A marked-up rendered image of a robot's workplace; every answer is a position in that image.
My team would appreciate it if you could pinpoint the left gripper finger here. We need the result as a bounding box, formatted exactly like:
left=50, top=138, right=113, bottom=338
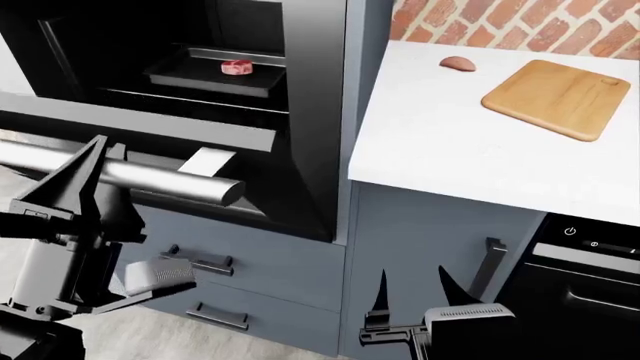
left=8, top=134, right=110, bottom=223
left=98, top=143, right=147, bottom=243

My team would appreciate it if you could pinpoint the grey oven door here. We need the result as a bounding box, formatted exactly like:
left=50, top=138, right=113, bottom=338
left=0, top=91, right=280, bottom=223

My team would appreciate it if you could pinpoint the right gripper silver camera box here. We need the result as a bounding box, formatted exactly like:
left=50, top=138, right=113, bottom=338
left=422, top=303, right=517, bottom=360

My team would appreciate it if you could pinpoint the grey drawer front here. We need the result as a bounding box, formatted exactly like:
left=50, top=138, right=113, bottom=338
left=139, top=279, right=344, bottom=358
left=118, top=204, right=347, bottom=313

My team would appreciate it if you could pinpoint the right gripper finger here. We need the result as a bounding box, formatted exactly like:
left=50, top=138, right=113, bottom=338
left=437, top=264, right=482, bottom=318
left=364, top=267, right=392, bottom=328

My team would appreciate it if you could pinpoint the raw red steak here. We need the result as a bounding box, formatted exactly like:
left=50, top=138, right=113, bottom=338
left=220, top=59, right=255, bottom=78

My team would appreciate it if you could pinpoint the black cabinet door handle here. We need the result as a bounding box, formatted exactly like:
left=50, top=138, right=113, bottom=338
left=466, top=236, right=509, bottom=298

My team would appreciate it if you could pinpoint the tall grey oven cabinet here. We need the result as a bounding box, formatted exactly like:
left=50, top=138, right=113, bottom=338
left=118, top=0, right=397, bottom=360

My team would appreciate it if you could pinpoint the black dishwasher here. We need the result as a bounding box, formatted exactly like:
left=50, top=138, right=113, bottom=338
left=493, top=210, right=640, bottom=360

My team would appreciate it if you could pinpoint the black baking tray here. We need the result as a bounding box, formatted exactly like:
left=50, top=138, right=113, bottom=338
left=143, top=45, right=288, bottom=100

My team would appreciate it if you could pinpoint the wooden cutting board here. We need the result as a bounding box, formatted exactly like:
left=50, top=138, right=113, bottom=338
left=480, top=59, right=633, bottom=144

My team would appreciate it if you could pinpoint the black oven wire rack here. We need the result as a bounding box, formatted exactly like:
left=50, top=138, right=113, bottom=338
left=93, top=86, right=291, bottom=114

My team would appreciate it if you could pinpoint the black built-in oven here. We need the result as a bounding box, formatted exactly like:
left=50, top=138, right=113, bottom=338
left=0, top=0, right=350, bottom=244

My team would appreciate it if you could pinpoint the left gripper silver camera box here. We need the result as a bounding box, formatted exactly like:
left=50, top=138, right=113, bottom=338
left=121, top=257, right=199, bottom=298

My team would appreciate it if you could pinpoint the grey base cabinet door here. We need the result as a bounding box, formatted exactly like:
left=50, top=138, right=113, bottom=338
left=339, top=182, right=547, bottom=360

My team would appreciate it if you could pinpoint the pink sweet potato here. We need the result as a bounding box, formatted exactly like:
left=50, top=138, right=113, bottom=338
left=439, top=55, right=478, bottom=73

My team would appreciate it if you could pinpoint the silver oven door handle bar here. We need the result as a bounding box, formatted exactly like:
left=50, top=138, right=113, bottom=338
left=0, top=138, right=247, bottom=208

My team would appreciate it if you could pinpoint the gripper silver camera box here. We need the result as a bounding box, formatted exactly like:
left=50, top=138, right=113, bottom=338
left=121, top=257, right=199, bottom=298
left=422, top=303, right=517, bottom=360

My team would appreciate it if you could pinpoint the black drawer handle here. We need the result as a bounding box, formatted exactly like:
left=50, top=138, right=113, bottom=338
left=159, top=243, right=236, bottom=278
left=185, top=300, right=250, bottom=332

